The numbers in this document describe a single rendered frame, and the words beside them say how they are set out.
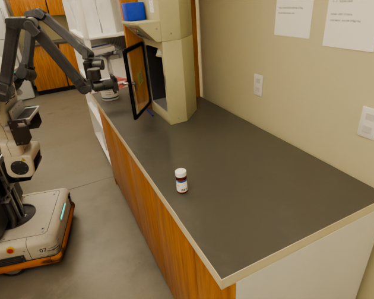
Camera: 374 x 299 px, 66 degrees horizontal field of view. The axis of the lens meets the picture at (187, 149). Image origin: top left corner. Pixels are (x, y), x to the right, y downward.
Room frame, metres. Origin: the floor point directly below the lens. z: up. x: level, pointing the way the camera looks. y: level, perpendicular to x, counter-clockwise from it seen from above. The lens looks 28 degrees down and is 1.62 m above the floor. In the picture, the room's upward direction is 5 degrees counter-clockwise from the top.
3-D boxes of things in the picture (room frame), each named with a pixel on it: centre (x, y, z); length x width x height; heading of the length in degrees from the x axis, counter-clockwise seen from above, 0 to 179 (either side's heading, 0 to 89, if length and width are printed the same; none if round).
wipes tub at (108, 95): (2.20, 0.57, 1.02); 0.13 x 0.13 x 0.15
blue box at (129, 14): (1.78, 0.24, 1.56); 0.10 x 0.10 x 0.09; 24
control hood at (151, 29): (1.70, 0.20, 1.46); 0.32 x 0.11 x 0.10; 24
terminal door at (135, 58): (1.71, 0.26, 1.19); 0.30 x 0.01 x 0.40; 167
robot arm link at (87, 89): (1.60, 0.50, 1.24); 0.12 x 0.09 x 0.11; 102
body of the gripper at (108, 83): (1.62, 0.41, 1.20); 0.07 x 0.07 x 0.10; 23
